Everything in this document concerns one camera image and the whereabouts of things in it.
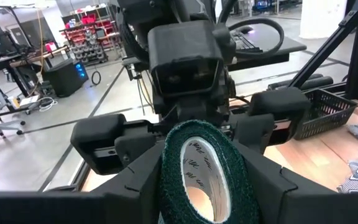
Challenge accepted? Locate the white column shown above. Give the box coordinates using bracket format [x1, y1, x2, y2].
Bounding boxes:
[299, 0, 348, 40]

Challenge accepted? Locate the small white box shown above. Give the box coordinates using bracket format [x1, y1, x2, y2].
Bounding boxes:
[19, 95, 40, 108]

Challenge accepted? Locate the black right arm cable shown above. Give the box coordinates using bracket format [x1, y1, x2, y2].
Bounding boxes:
[218, 0, 285, 60]

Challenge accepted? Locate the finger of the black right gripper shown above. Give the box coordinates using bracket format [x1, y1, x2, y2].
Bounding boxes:
[70, 113, 158, 175]
[233, 86, 312, 155]

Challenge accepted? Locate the black computer desk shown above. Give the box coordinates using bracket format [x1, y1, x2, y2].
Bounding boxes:
[227, 23, 308, 72]

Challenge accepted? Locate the black foam-handled tool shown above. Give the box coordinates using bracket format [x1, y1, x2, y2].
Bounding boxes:
[267, 73, 324, 90]
[290, 76, 334, 91]

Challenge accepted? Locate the small black mesh basket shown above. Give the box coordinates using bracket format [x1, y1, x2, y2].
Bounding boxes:
[293, 88, 358, 141]

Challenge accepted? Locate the white coiled cable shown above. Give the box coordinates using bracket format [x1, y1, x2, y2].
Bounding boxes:
[37, 96, 58, 113]

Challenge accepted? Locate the backlit computer keyboard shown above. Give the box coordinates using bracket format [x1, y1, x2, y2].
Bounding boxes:
[230, 29, 263, 54]

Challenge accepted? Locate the black computer tower blue light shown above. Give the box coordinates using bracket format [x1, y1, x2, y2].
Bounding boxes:
[42, 58, 90, 98]

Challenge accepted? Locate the green bandage roll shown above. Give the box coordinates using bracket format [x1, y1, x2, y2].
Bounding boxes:
[158, 119, 262, 224]

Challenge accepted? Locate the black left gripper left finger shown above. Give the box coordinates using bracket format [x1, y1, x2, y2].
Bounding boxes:
[0, 139, 167, 224]

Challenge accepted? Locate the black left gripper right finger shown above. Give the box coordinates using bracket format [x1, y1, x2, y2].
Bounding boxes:
[236, 140, 358, 224]

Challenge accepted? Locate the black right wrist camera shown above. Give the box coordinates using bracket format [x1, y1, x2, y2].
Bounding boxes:
[147, 20, 225, 98]

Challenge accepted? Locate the black cable loop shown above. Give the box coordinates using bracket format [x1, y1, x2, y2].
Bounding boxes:
[91, 70, 103, 86]

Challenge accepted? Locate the shelf rack with red bins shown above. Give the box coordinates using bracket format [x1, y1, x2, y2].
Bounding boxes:
[59, 3, 119, 67]

